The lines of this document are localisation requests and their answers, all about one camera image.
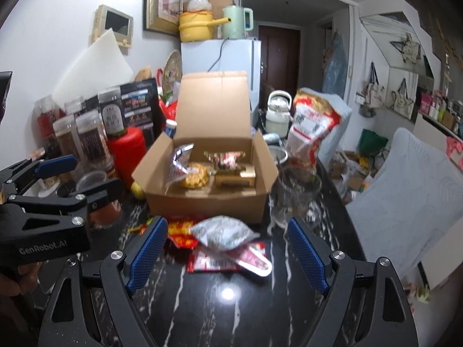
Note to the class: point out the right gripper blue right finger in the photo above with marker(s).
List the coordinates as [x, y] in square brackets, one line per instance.
[313, 254]

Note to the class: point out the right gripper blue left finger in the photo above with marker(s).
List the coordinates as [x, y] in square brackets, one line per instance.
[142, 254]

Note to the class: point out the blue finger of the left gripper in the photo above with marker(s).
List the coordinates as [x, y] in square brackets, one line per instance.
[56, 166]

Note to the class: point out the red yellow snack packet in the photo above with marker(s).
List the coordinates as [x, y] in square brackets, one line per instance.
[179, 232]

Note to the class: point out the red candy packet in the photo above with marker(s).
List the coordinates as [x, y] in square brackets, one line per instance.
[250, 257]

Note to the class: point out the silver white snack pouch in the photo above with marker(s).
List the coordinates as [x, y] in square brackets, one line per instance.
[223, 233]

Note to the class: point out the round yellow snack pack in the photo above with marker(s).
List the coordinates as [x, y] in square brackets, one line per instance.
[198, 177]

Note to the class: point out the purple silver snack packet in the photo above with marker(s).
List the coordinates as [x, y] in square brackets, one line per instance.
[179, 164]

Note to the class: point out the small gold box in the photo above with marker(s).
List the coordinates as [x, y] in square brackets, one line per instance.
[243, 178]

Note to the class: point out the dark green gold snack packet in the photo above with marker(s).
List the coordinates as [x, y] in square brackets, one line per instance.
[225, 161]

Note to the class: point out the tall jar brown contents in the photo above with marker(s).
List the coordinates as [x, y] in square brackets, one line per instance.
[66, 133]

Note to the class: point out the yellow-green pear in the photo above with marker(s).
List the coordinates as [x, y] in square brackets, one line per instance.
[137, 191]

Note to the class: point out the tall jar dark contents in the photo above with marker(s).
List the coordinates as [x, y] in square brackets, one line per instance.
[94, 144]

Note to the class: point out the clear glass cup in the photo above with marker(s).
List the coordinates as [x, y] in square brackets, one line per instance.
[292, 194]

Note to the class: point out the tall jar red label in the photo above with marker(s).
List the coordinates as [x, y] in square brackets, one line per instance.
[47, 112]

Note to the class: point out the red cylindrical canister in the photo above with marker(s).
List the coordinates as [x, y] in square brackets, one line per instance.
[127, 151]

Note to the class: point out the white lid labelled bottle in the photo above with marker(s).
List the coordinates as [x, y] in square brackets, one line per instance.
[110, 102]

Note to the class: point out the black printed pouch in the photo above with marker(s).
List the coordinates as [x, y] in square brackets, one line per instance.
[140, 107]

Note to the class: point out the blue white tube bottle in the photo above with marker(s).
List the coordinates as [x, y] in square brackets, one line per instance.
[170, 128]

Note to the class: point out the white foam board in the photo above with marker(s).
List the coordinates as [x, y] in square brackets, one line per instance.
[101, 66]

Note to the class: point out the light blue chair cover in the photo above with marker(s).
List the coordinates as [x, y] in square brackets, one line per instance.
[411, 203]

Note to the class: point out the white small kettle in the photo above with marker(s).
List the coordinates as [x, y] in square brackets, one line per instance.
[278, 117]

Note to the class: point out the large cashew nut bag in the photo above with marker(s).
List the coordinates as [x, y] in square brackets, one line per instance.
[313, 119]

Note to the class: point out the open cardboard box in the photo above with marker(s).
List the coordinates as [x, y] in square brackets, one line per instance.
[213, 115]

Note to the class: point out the white mini fridge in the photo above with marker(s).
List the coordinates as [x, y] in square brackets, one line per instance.
[225, 55]

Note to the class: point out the yellow pot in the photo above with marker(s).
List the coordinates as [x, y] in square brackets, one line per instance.
[199, 25]

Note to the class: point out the framed picture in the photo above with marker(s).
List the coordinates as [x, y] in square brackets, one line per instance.
[162, 16]

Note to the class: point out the light green electric kettle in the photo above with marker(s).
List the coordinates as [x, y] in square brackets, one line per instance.
[240, 22]

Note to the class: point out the wall intercom panel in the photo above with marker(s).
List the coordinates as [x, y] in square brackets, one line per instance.
[107, 18]

